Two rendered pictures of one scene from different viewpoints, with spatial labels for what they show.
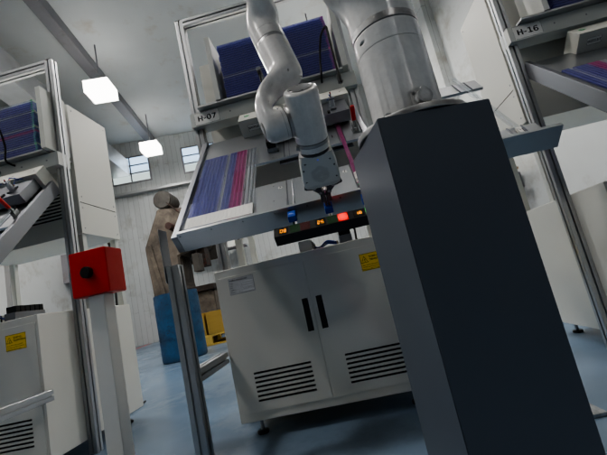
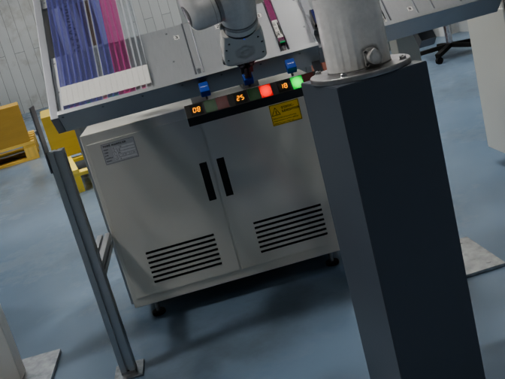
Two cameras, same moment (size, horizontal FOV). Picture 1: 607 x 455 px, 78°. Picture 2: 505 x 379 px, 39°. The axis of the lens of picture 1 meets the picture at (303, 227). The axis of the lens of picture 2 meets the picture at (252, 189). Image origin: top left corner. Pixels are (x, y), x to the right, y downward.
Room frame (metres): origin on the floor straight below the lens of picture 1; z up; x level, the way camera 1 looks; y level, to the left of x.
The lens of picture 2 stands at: (-0.68, 0.21, 0.90)
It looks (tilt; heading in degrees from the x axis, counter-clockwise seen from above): 15 degrees down; 352
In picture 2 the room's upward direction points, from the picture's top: 15 degrees counter-clockwise
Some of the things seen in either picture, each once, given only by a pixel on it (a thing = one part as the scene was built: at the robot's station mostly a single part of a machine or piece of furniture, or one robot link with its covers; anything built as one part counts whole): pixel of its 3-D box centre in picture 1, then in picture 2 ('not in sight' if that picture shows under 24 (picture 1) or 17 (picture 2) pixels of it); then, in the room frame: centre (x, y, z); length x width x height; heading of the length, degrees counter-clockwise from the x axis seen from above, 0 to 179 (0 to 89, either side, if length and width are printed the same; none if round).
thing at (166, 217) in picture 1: (192, 262); not in sight; (7.33, 2.31, 1.49); 1.54 x 1.33 x 2.98; 96
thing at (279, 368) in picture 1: (325, 324); (216, 179); (1.72, 0.00, 0.31); 0.70 x 0.65 x 0.62; 85
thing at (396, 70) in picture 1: (398, 85); (350, 23); (0.62, -0.22, 0.79); 0.19 x 0.19 x 0.18
